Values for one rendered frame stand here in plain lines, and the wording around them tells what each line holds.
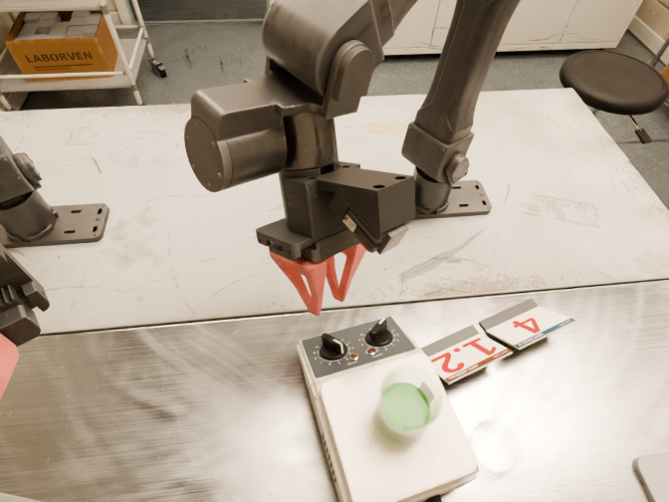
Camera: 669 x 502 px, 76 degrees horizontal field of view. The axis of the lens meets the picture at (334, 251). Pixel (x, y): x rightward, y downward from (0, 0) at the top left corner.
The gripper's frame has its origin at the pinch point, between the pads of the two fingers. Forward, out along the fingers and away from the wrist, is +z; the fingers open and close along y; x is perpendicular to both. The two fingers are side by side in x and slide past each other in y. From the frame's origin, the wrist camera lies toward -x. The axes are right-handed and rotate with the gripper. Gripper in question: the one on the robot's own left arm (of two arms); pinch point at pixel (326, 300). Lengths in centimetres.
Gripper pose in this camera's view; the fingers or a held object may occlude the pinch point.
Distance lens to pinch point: 45.5
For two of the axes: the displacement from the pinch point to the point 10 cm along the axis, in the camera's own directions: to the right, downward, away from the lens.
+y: 7.3, -3.5, 5.8
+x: -6.7, -2.4, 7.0
